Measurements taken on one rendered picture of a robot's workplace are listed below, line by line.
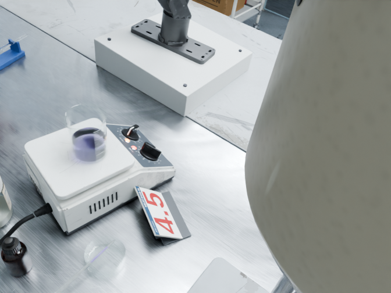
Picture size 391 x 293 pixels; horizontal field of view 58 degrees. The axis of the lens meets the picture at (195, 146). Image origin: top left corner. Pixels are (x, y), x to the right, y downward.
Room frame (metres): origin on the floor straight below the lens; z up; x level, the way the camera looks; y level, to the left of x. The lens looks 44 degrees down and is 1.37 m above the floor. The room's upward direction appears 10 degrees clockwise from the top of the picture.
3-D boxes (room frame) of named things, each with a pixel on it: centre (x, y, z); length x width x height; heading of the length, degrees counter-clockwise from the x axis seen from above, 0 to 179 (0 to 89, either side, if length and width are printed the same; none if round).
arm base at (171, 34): (0.75, 0.10, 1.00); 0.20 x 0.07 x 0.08; 68
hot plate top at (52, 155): (0.34, 0.16, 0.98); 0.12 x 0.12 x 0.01; 47
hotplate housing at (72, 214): (0.36, 0.15, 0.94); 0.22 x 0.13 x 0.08; 137
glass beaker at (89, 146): (0.34, 0.15, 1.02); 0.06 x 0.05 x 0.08; 151
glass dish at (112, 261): (0.22, 0.09, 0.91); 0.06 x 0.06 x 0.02
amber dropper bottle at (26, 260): (0.20, 0.20, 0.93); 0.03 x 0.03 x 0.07
